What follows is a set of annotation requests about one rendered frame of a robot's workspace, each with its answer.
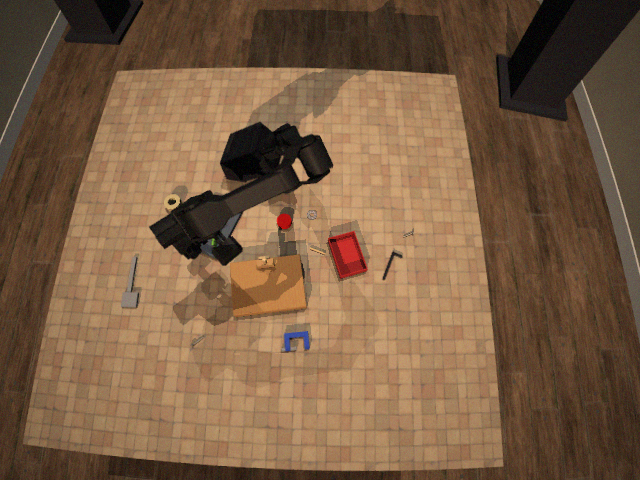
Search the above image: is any red tray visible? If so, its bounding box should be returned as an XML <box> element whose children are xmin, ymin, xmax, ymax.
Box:
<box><xmin>328</xmin><ymin>231</ymin><xmax>368</xmax><ymax>279</ymax></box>

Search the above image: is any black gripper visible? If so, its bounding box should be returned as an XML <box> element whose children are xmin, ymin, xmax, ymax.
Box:
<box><xmin>209</xmin><ymin>231</ymin><xmax>243</xmax><ymax>266</ymax></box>

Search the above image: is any blue c-shaped clamp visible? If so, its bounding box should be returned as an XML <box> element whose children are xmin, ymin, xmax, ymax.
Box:
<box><xmin>281</xmin><ymin>331</ymin><xmax>310</xmax><ymax>352</ymax></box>

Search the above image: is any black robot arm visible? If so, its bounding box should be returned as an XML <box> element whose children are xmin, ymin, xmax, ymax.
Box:
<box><xmin>149</xmin><ymin>123</ymin><xmax>333</xmax><ymax>260</ymax></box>

